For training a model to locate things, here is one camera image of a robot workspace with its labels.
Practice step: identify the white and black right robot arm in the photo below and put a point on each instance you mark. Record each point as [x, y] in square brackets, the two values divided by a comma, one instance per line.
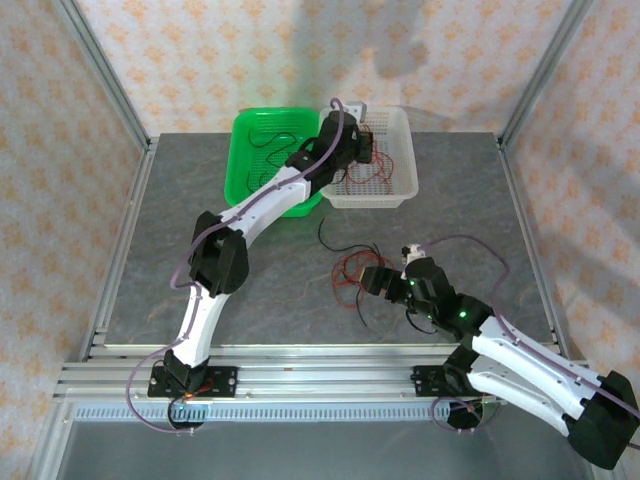
[525, 370]

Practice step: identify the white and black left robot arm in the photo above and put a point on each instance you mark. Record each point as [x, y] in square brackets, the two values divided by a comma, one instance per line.
[270, 200]

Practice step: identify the white plastic basket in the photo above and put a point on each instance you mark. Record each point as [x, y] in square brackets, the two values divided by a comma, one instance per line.
[406, 170]

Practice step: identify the green plastic basket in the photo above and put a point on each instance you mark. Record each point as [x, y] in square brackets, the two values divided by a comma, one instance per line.
[240, 170]

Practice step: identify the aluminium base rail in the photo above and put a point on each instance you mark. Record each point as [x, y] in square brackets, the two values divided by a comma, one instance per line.
[325, 375]

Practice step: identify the aluminium side rail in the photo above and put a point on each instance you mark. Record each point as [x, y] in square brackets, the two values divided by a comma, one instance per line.
[523, 220]
[131, 220]

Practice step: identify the aluminium frame post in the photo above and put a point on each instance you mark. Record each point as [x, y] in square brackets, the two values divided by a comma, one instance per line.
[105, 70]
[546, 65]

